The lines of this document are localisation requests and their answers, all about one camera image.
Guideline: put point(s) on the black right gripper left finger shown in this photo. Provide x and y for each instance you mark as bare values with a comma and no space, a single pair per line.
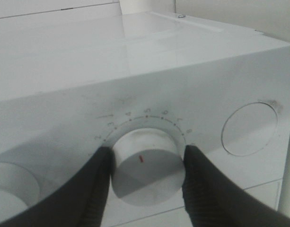
80,202

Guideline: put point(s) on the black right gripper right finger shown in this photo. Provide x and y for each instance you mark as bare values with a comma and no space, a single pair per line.
213,200

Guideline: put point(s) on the white microwave knob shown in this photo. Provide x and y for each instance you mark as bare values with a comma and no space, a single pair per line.
19,190
148,168

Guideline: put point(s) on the round white door release button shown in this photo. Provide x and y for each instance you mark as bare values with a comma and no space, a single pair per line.
249,129

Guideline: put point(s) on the white microwave oven body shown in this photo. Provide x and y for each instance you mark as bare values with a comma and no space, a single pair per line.
69,87

